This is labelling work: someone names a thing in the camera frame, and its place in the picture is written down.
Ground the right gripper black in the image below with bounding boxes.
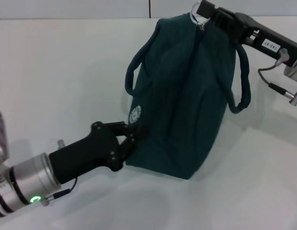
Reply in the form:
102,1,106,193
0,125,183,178
196,0,297,69

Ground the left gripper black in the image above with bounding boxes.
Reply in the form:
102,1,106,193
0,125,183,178
49,121,149,185

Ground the dark teal insulated lunch bag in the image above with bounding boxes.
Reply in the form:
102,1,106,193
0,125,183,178
124,1,251,181

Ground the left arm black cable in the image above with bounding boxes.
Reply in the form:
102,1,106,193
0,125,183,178
41,176,78,207

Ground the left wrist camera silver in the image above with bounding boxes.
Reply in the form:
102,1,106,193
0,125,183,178
0,109,11,173

